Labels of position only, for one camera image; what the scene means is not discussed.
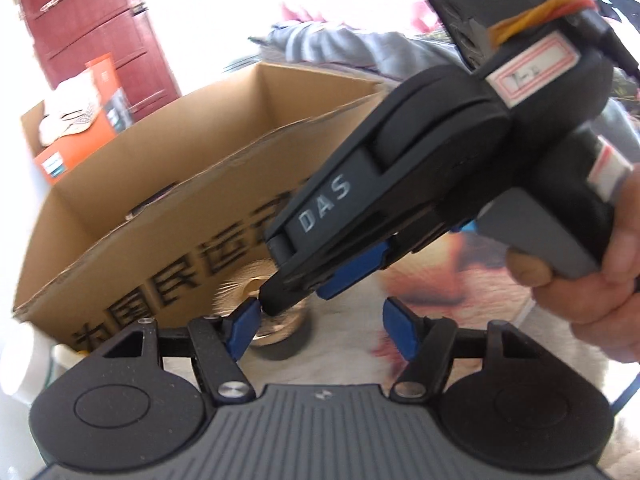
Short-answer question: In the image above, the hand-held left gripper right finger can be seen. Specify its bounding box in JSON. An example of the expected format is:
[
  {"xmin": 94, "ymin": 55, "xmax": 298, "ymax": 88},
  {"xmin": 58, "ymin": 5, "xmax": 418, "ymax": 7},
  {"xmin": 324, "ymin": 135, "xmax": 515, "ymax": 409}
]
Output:
[{"xmin": 382, "ymin": 296, "xmax": 546, "ymax": 401}]

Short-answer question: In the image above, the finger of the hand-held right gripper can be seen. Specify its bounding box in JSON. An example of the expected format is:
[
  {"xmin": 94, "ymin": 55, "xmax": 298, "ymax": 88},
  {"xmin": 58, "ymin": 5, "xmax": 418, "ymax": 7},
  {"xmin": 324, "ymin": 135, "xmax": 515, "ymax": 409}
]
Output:
[
  {"xmin": 259, "ymin": 230, "xmax": 396, "ymax": 317},
  {"xmin": 315, "ymin": 217, "xmax": 476, "ymax": 302}
]

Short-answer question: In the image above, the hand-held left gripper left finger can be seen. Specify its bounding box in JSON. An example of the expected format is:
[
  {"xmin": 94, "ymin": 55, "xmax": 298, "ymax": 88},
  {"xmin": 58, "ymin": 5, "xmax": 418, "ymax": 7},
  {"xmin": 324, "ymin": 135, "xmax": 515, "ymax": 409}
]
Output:
[{"xmin": 97, "ymin": 297, "xmax": 262, "ymax": 406}]

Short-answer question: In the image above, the black jar with gold lid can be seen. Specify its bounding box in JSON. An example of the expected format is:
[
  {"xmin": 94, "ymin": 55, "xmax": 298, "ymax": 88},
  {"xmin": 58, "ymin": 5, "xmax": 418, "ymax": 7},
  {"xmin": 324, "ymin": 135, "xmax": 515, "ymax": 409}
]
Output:
[{"xmin": 207, "ymin": 255, "xmax": 316, "ymax": 361}]

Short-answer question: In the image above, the large brown cardboard box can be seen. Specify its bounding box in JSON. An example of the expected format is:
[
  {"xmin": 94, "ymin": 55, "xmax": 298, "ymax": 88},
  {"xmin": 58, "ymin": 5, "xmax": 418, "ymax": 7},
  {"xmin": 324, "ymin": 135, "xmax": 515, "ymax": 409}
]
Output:
[{"xmin": 12, "ymin": 62, "xmax": 396, "ymax": 356}]

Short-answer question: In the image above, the white pill bottle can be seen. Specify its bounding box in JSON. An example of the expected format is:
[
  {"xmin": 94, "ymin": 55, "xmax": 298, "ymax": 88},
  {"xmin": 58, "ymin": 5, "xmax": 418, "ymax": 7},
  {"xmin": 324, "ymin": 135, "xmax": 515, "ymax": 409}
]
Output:
[{"xmin": 0, "ymin": 327, "xmax": 56, "ymax": 403}]

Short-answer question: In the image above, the person's right hand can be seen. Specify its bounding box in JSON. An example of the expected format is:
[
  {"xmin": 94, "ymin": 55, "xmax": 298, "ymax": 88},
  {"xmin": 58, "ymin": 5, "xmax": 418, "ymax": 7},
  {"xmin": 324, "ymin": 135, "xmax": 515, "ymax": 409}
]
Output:
[{"xmin": 505, "ymin": 165, "xmax": 640, "ymax": 366}]

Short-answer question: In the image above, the grey printed blanket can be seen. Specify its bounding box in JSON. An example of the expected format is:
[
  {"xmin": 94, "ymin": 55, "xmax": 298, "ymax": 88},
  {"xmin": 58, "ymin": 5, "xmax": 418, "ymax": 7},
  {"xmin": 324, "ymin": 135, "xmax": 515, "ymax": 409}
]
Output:
[{"xmin": 250, "ymin": 22, "xmax": 466, "ymax": 83}]

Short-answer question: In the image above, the orange rubber band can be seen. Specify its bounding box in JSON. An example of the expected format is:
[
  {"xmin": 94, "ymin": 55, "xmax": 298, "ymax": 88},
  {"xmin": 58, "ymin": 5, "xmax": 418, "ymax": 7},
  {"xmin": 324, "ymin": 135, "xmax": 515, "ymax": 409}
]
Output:
[{"xmin": 487, "ymin": 0, "xmax": 596, "ymax": 43}]

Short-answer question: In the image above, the pink printed blanket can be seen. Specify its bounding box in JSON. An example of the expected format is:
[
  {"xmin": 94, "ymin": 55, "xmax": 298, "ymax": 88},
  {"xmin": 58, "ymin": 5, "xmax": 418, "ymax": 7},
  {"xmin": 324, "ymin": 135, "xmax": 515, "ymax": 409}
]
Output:
[{"xmin": 280, "ymin": 0, "xmax": 441, "ymax": 36}]

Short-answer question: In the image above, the orange appliance carton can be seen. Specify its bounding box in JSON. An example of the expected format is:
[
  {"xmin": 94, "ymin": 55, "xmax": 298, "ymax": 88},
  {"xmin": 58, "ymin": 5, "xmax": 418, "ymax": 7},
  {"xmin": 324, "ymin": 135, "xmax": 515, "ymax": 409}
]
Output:
[{"xmin": 20, "ymin": 52, "xmax": 133, "ymax": 188}]

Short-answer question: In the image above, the beige cloth bundle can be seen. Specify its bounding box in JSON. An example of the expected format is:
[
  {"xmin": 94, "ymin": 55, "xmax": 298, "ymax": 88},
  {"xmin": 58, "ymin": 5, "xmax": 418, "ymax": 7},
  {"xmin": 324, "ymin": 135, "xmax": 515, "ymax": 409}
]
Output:
[{"xmin": 39, "ymin": 72, "xmax": 103, "ymax": 146}]

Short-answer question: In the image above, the red wooden door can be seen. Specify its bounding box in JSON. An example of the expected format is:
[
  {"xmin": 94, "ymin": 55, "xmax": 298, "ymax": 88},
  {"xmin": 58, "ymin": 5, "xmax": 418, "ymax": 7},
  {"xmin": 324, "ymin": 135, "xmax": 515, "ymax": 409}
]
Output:
[{"xmin": 10, "ymin": 0, "xmax": 183, "ymax": 111}]

